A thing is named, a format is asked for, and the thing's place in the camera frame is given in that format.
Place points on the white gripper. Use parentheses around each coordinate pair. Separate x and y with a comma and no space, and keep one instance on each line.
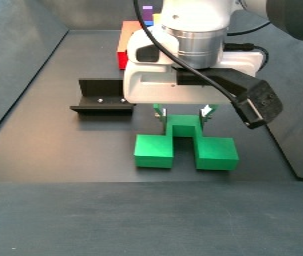
(150,74)

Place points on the green bridge-shaped block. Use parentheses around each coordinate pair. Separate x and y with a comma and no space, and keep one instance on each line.
(216,153)

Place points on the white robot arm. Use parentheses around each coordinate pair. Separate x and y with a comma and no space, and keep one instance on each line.
(180,64)

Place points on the red base board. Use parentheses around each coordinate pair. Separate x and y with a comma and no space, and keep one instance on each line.
(129,28)

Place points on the left blue block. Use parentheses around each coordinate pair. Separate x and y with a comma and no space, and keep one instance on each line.
(149,23)

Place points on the yellow long bar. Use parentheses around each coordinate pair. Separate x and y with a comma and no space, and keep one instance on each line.
(157,18)

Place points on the left purple block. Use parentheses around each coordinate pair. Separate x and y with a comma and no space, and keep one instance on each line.
(147,13)

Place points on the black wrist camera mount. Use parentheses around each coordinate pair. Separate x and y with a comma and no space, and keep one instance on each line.
(254,99)

